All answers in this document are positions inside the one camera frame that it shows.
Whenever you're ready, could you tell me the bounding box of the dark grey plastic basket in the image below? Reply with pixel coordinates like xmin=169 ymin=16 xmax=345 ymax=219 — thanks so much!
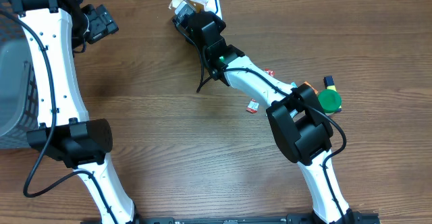
xmin=1 ymin=16 xmax=38 ymax=150

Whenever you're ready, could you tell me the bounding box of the yellow highlighter marker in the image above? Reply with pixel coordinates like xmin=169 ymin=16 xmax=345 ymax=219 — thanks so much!
xmin=324 ymin=76 xmax=337 ymax=92

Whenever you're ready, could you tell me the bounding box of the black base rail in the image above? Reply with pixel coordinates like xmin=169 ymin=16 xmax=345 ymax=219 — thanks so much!
xmin=140 ymin=212 xmax=381 ymax=224

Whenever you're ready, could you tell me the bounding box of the beige dog treat bag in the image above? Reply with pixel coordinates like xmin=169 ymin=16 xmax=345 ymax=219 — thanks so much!
xmin=168 ymin=0 xmax=209 ymax=12

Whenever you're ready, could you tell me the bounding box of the green lid jar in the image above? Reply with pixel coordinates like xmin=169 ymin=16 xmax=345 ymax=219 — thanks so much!
xmin=317 ymin=89 xmax=342 ymax=113

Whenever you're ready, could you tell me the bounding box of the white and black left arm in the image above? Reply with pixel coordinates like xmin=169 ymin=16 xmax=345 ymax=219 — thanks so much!
xmin=5 ymin=0 xmax=140 ymax=223

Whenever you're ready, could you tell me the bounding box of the orange snack packet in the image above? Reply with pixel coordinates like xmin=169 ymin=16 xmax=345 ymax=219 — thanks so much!
xmin=303 ymin=81 xmax=319 ymax=95

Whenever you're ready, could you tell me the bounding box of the mint green tissue packet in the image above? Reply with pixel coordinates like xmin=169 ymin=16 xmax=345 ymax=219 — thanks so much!
xmin=290 ymin=82 xmax=298 ymax=118

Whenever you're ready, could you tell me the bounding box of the red snack stick packet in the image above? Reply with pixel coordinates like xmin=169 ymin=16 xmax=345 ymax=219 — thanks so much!
xmin=246 ymin=69 xmax=275 ymax=113

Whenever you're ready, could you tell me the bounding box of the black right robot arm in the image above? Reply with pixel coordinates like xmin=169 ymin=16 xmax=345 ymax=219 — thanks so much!
xmin=172 ymin=11 xmax=352 ymax=223

